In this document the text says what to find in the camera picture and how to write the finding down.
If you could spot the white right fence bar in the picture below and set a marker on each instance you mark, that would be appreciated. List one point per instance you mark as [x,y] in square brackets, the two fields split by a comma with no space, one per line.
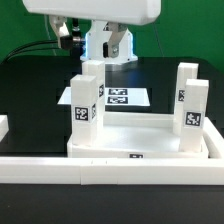
[214,140]

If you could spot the fiducial marker sheet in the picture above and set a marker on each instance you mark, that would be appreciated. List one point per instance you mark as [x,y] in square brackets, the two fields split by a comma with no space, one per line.
[126,97]

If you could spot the white desk top tray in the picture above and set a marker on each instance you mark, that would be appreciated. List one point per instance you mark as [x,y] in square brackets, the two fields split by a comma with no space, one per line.
[136,135]

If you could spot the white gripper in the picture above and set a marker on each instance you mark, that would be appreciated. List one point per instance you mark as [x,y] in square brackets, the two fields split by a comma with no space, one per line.
[134,12]

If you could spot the black cable connector post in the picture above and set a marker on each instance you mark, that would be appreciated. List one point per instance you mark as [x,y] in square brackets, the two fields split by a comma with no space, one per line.
[77,49]

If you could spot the white fence bar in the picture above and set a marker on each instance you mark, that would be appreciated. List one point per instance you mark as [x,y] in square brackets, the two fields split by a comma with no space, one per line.
[214,140]
[88,171]
[3,126]

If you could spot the white front fence bar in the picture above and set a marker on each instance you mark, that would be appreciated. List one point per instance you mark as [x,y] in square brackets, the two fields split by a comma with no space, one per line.
[88,171]

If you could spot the white left fence bar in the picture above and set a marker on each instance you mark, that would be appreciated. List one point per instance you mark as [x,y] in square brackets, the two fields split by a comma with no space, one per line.
[3,126]

